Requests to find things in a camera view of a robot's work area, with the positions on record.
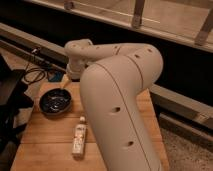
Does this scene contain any wooden window frame rail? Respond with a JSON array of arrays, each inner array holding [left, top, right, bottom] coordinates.
[[26, 0, 213, 53]]

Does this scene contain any black cable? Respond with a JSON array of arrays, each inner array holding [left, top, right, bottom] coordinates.
[[22, 48, 51, 84]]

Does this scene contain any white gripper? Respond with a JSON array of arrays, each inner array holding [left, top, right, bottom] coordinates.
[[60, 63, 84, 89]]

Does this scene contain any blue object on floor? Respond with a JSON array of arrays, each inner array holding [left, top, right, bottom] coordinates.
[[49, 72, 64, 82]]

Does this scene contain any black chair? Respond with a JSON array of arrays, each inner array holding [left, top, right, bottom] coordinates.
[[0, 53, 34, 154]]

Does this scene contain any white tube bottle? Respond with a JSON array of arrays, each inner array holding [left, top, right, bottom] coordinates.
[[72, 116, 87, 157]]

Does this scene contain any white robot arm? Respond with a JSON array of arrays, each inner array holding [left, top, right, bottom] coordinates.
[[64, 39, 163, 171]]

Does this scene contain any dark ceramic bowl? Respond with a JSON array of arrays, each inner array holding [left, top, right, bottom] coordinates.
[[39, 88, 72, 116]]

